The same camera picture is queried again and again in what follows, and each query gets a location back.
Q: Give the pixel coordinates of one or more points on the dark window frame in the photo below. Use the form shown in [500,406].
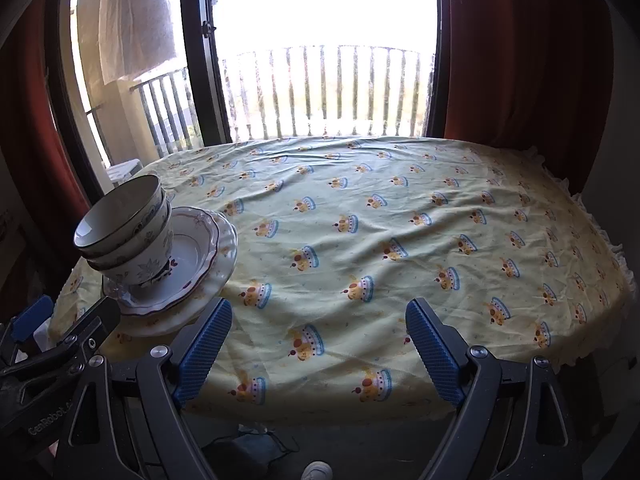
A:
[200,60]

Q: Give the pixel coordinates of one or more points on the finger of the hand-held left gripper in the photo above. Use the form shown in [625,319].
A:
[30,317]
[97,317]

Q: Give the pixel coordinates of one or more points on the hanging sheer white cloth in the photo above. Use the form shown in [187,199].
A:
[135,20]

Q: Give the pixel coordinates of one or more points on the red curtain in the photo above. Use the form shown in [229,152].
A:
[30,160]
[525,60]

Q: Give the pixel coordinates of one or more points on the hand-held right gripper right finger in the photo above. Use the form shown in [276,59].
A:
[432,350]

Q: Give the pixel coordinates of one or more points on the window latch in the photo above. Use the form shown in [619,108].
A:
[205,28]

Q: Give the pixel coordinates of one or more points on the white ribbed-rim plate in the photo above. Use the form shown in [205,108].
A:
[227,250]

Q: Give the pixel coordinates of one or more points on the purple-rimmed small plate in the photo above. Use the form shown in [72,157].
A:
[187,255]

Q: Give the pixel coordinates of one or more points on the floral ceramic bowl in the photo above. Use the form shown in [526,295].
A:
[145,265]
[155,230]
[115,210]

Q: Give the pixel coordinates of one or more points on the white outdoor air conditioner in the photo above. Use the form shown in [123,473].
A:
[122,170]

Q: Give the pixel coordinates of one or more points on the white shoe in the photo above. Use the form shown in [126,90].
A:
[317,471]

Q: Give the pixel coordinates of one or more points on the yellow printed tablecloth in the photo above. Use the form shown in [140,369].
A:
[350,240]

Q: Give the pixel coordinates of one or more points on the balcony railing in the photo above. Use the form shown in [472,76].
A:
[325,49]

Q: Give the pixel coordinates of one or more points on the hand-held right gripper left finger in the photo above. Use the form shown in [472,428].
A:
[205,350]

